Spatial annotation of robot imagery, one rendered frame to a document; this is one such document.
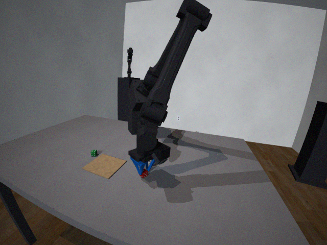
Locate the red die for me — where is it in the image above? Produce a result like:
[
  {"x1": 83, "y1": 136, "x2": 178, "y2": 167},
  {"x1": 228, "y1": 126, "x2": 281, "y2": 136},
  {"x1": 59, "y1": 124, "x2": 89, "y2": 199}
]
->
[{"x1": 140, "y1": 169, "x2": 148, "y2": 178}]

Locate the green die with white pips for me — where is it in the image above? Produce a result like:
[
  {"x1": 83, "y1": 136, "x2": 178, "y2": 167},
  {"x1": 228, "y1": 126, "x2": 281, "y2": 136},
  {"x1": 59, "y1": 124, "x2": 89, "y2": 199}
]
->
[{"x1": 91, "y1": 150, "x2": 98, "y2": 157}]

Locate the tan mat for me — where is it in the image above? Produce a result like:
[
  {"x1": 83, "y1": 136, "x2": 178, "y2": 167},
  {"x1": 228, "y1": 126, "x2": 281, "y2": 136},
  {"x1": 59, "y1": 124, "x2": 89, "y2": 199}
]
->
[{"x1": 82, "y1": 154, "x2": 127, "y2": 179}]

